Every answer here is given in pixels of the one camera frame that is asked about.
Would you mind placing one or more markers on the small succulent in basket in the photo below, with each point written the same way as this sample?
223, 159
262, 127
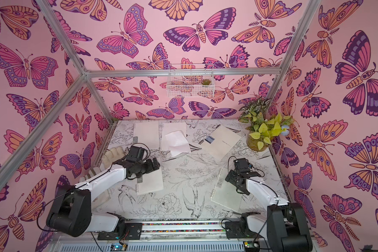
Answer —
206, 82

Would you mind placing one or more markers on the aluminium front rail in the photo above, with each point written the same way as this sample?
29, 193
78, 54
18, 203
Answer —
170, 236

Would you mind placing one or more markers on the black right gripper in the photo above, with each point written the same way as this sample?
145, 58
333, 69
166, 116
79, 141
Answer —
234, 179

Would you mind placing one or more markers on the green leafy plant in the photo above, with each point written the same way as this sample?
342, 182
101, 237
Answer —
260, 126

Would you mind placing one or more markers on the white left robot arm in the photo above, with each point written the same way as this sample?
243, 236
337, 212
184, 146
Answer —
71, 211

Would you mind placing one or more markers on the amber glass plant vase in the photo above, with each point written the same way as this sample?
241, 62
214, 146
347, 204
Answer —
256, 144

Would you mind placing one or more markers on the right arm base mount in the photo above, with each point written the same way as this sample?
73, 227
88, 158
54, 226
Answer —
249, 225

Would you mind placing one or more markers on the white wire wall basket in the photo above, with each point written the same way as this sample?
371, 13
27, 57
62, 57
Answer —
185, 80

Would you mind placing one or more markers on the CAMP B5 spiral notebook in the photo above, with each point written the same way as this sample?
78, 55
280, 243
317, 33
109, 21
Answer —
220, 142

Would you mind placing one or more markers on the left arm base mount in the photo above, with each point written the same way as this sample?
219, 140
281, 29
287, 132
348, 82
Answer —
124, 231

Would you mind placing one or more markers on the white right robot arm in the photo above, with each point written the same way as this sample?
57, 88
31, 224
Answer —
285, 227

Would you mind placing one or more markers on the white spiral notebook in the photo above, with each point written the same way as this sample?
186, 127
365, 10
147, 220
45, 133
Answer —
147, 133

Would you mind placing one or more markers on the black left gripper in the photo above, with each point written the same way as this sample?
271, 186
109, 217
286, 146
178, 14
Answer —
150, 167

